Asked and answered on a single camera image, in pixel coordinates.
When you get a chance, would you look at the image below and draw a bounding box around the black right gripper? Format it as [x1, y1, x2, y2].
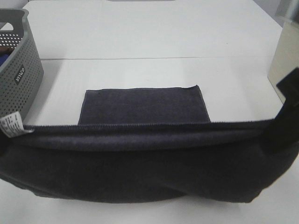
[265, 71, 299, 152]

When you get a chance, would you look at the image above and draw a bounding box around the dark grey towel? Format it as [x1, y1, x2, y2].
[0, 86, 299, 203]

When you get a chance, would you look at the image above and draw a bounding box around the grey perforated plastic basket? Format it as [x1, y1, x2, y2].
[0, 8, 44, 118]

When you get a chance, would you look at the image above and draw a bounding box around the beige fabric storage box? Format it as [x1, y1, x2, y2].
[268, 21, 299, 102]

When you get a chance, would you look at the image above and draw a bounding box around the blue cloth in basket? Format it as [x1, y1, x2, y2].
[0, 54, 9, 66]

